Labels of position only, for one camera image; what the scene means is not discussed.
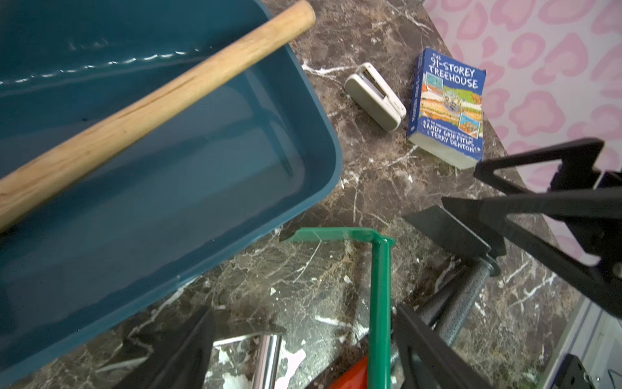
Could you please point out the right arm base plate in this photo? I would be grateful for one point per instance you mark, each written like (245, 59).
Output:
(572, 375)

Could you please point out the white stapler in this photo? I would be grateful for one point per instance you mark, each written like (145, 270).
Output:
(372, 93)

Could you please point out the teal plastic storage box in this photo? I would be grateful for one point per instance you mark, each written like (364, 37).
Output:
(247, 158)

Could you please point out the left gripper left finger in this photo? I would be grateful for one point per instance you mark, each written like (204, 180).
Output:
(181, 360)

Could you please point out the wooden handled small hoe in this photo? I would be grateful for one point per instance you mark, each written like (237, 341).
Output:
(41, 179)

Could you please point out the chrome tool with blue grip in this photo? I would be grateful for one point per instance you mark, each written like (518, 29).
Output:
(131, 354)

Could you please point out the green hoe with red grip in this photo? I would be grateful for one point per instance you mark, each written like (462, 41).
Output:
(373, 371)

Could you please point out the blue treehouse paperback book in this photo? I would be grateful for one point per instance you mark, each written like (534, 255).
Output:
(447, 118)

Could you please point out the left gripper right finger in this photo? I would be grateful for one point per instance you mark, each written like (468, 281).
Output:
(427, 361)

